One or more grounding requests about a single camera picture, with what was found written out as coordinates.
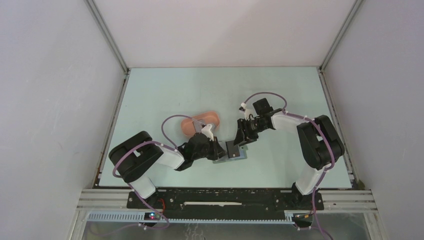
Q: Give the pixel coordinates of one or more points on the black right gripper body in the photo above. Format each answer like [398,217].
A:
[256,125]

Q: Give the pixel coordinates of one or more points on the controller board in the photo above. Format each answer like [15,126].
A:
[301,216]
[152,216]

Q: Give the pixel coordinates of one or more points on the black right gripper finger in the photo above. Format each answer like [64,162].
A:
[249,137]
[240,135]

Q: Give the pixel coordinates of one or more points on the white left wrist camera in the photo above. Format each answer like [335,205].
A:
[207,130]

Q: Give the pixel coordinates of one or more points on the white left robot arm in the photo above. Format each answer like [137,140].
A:
[135,156]

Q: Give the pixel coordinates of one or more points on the aluminium frame rail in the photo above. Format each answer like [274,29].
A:
[123,205]

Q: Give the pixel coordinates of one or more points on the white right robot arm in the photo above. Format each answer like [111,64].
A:
[321,146]

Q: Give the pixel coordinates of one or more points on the pink oval tray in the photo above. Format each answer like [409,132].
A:
[189,127]

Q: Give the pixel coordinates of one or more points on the right controller board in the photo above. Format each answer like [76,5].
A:
[301,216]

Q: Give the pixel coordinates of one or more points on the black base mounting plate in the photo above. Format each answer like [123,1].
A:
[232,204]

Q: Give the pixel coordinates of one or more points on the silver VIP credit card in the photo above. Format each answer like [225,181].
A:
[199,124]

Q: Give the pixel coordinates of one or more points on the left controller board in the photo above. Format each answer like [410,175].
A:
[152,216]

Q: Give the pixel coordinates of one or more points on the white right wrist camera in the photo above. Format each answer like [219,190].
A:
[247,112]

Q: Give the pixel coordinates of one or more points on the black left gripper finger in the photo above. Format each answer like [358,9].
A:
[220,155]
[217,146]

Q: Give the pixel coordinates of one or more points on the black credit card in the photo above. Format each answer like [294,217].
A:
[232,150]

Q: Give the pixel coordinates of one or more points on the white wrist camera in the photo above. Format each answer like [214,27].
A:
[207,130]
[247,112]

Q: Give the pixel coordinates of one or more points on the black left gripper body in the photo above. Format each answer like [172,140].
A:
[209,150]

